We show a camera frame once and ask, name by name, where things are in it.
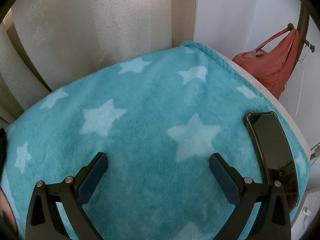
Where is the black smartphone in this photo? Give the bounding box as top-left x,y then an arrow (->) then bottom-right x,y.
244,111 -> 299,211

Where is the red plastic bag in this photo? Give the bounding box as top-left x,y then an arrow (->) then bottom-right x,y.
233,28 -> 299,99

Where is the turquoise cartoon fleece blanket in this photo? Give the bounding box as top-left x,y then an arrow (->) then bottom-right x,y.
0,40 -> 311,240

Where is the cream patterned curtain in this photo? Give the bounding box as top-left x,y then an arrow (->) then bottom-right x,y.
1,0 -> 197,127

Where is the dark metal coat rack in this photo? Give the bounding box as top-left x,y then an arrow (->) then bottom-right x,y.
297,2 -> 315,57

